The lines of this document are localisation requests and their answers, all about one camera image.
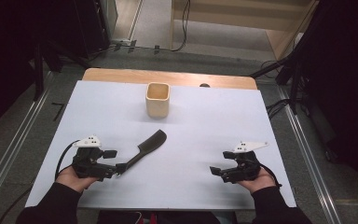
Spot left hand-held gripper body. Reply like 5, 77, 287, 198
71, 133, 118, 182

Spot black metal stand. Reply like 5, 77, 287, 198
250, 46, 306, 116
32, 40, 91, 102

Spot black hanging cable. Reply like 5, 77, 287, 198
171, 0, 192, 53

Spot white board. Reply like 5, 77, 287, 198
24, 79, 297, 211

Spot metal floor rail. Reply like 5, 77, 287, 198
276, 85, 343, 224
0, 71, 55, 216

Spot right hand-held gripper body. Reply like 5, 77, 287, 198
220, 141, 269, 185

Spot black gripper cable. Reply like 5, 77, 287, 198
0, 139, 81, 224
260, 164, 283, 189

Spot beige square cup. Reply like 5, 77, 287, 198
145, 81, 172, 119

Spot wooden shelf unit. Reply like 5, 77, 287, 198
170, 0, 320, 62

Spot wooden table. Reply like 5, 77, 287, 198
82, 67, 258, 91

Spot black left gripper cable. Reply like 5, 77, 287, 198
0, 139, 81, 224

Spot person's right hand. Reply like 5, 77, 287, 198
236, 167, 278, 194

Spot black floor cables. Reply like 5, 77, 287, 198
265, 98, 293, 120

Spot person's left hand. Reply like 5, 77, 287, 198
55, 165, 102, 194

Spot black spatula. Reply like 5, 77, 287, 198
122, 129, 168, 174

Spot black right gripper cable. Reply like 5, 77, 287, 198
260, 164, 283, 189

